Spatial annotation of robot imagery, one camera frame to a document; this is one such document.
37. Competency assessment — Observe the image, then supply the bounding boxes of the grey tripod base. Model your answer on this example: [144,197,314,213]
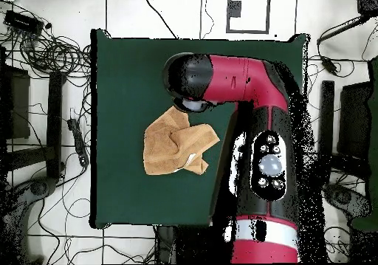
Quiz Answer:
[0,176,58,264]
[322,183,372,218]

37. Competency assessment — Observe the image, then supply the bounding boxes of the tangled black cables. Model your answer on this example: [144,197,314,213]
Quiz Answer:
[0,0,92,81]

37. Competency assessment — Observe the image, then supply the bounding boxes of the black box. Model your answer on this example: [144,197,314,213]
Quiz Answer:
[356,0,378,17]

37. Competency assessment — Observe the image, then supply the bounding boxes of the black multi-port hub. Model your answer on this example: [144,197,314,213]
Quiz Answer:
[4,9,44,36]

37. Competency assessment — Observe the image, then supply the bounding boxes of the black metal stand frame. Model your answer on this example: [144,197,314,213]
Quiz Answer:
[0,46,65,180]
[316,80,374,186]

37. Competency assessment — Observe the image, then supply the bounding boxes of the dark green table cloth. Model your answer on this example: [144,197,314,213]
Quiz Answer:
[90,28,310,230]

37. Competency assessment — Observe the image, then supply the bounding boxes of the orange terry towel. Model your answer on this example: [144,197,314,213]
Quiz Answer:
[142,105,221,176]

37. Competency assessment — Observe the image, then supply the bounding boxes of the black power adapter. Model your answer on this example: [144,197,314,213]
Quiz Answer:
[320,55,340,75]

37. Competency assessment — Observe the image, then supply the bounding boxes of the black power strip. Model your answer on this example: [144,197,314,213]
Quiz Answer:
[66,117,90,168]

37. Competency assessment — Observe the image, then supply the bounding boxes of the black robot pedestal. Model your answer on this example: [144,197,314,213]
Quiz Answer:
[154,225,178,264]

